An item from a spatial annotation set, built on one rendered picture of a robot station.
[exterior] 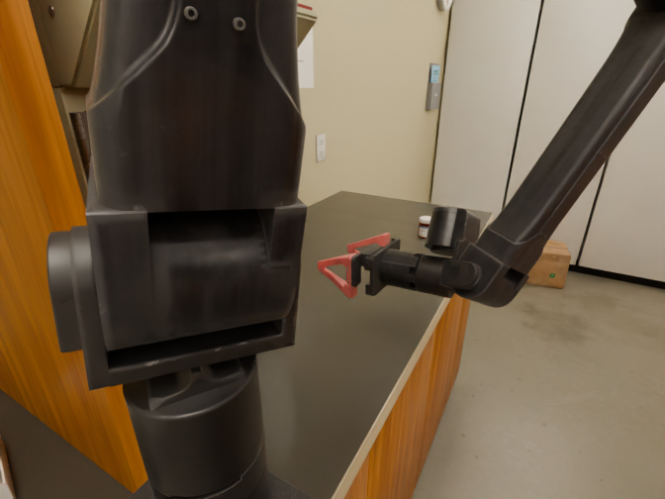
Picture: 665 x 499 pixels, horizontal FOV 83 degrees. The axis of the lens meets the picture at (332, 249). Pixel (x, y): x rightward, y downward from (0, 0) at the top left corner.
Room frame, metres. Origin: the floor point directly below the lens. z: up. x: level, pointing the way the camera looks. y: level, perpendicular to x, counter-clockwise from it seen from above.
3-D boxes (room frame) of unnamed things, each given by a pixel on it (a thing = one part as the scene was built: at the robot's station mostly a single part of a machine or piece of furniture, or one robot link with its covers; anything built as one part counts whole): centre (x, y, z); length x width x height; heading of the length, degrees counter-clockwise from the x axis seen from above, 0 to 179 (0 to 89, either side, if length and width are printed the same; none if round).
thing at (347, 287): (0.53, -0.02, 1.15); 0.09 x 0.07 x 0.07; 58
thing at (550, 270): (2.68, -1.61, 0.14); 0.41 x 0.33 x 0.29; 67
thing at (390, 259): (0.52, -0.10, 1.15); 0.10 x 0.07 x 0.07; 148
